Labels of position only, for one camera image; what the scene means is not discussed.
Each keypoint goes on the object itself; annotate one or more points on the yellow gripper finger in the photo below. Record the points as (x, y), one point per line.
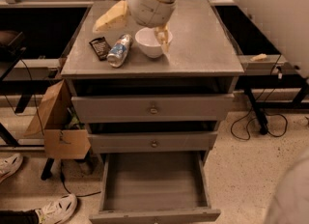
(114, 18)
(162, 36)

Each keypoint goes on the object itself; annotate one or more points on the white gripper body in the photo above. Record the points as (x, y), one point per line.
(149, 10)

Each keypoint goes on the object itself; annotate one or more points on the black snack packet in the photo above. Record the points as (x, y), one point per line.
(101, 47)

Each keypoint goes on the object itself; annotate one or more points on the redbull can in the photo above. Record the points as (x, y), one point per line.
(117, 54)

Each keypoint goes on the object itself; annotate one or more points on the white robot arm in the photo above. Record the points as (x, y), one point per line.
(286, 24)

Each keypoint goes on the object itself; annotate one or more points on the grey drawer cabinet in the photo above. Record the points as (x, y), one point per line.
(200, 61)

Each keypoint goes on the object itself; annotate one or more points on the top drawer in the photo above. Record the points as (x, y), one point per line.
(160, 108)

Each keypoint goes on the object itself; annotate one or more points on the middle drawer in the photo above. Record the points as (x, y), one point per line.
(152, 142)

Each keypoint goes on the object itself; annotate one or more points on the open bottom drawer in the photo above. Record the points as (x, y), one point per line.
(154, 188)

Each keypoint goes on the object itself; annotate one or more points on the white bowl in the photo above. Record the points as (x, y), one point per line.
(148, 44)

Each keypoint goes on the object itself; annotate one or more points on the yellow foam piece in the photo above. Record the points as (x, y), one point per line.
(260, 57)

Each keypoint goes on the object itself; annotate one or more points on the cardboard box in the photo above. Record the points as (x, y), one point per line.
(51, 123)

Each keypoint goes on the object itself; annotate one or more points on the white sneaker upper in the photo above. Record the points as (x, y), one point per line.
(9, 165)

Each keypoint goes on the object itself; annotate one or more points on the white sneaker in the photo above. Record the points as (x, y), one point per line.
(57, 212)
(9, 165)

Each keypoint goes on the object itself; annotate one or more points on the white sneaker lower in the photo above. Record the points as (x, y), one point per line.
(57, 212)

